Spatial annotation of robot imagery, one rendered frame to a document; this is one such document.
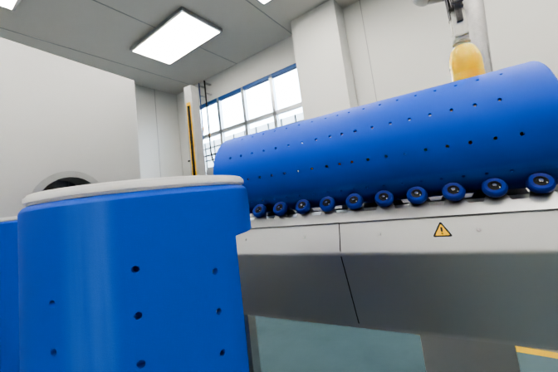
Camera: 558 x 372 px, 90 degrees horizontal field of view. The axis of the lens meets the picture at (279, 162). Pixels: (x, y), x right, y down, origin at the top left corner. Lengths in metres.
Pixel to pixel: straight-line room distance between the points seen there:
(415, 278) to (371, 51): 3.46
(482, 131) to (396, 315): 0.48
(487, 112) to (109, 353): 0.72
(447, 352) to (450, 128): 0.93
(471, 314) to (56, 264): 0.76
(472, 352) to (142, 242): 1.25
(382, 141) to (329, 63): 3.14
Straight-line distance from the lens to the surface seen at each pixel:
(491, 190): 0.74
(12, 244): 1.09
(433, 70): 3.72
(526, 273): 0.76
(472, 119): 0.72
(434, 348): 1.41
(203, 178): 0.33
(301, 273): 0.84
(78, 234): 0.33
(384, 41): 3.97
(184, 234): 0.32
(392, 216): 0.74
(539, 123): 0.73
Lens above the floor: 1.00
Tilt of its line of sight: 7 degrees up
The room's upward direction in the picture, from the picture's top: 7 degrees counter-clockwise
